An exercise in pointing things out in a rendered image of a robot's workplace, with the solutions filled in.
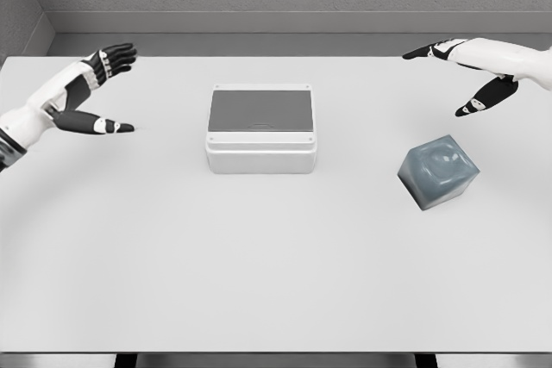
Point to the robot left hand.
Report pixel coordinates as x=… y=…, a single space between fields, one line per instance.
x=75 y=88

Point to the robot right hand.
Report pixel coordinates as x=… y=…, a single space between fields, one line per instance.
x=483 y=58

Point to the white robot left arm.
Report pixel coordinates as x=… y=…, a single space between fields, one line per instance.
x=19 y=126

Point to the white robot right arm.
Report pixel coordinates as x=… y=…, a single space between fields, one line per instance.
x=544 y=67

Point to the blue-grey dented cube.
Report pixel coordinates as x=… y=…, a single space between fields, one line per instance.
x=437 y=172

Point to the white box with grey top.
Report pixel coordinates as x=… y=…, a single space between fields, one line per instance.
x=261 y=129

